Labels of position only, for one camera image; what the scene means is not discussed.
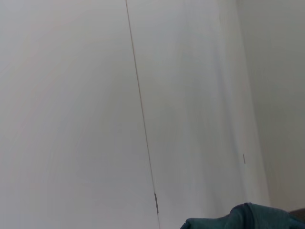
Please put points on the dark teal fabric bag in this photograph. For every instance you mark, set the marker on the dark teal fabric bag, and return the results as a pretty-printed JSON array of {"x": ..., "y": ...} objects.
[{"x": 238, "y": 218}]

